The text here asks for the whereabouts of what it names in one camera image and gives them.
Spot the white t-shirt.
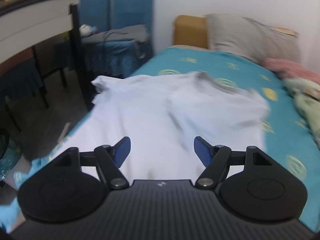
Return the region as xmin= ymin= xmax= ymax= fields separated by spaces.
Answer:
xmin=52 ymin=72 xmax=270 ymax=181

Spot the teal smiley bed sheet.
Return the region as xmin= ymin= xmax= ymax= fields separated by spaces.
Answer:
xmin=12 ymin=47 xmax=319 ymax=232

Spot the green cartoon fleece blanket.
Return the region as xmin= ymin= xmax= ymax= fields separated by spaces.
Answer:
xmin=283 ymin=77 xmax=320 ymax=147

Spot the pink fluffy blanket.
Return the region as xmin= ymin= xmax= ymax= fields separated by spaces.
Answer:
xmin=263 ymin=58 xmax=320 ymax=85

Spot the grey pillow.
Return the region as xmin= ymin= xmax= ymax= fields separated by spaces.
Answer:
xmin=206 ymin=14 xmax=301 ymax=65

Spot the grey cloth on chair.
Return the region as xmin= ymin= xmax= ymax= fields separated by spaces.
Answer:
xmin=82 ymin=24 xmax=149 ymax=43

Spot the mustard yellow headboard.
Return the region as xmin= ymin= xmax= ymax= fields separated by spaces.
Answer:
xmin=172 ymin=15 xmax=208 ymax=49

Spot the small plush toy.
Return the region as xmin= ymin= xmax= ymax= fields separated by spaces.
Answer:
xmin=79 ymin=24 xmax=97 ymax=37

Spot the blue chair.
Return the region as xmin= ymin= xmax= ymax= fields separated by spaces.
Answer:
xmin=78 ymin=0 xmax=153 ymax=78

